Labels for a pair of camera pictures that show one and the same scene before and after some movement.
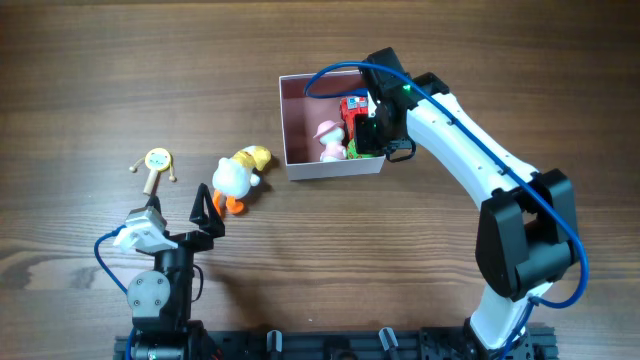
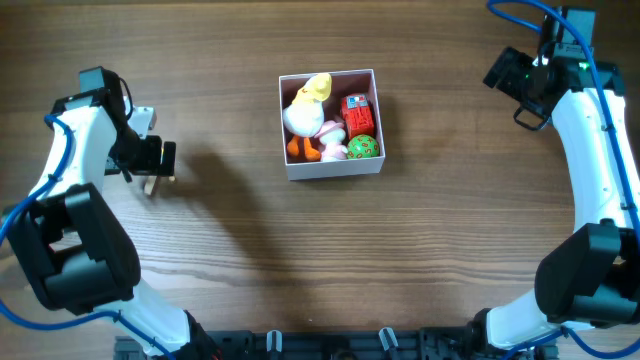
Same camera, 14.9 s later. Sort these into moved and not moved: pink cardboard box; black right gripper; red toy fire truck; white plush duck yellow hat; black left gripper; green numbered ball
Moved: black left gripper; black right gripper; white plush duck yellow hat
Not moved: pink cardboard box; red toy fire truck; green numbered ball
